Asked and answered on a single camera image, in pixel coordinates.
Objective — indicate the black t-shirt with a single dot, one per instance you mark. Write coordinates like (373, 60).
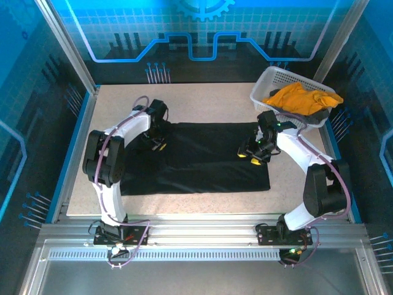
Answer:
(208, 159)

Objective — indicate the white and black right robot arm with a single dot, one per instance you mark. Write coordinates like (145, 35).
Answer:
(290, 147)

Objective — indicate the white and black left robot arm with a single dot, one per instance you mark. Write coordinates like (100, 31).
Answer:
(115, 199)

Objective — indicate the yellow t-shirt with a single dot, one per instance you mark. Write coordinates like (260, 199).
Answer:
(294, 98)

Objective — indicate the white plastic laundry basket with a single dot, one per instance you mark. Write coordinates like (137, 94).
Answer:
(270, 78)

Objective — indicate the blue edge strip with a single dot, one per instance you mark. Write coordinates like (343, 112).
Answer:
(79, 123)
(334, 141)

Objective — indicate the black connector with green light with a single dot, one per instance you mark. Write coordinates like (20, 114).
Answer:
(290, 252)

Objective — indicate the grey metal shelf panel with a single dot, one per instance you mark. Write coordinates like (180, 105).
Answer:
(199, 276)

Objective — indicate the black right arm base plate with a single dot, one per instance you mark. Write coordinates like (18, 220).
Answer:
(267, 235)

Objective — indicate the aluminium mounting rail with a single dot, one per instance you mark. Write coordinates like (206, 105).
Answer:
(199, 230)

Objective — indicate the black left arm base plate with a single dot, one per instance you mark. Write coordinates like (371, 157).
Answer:
(138, 236)

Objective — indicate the aluminium frame post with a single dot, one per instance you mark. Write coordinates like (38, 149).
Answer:
(68, 46)
(339, 40)

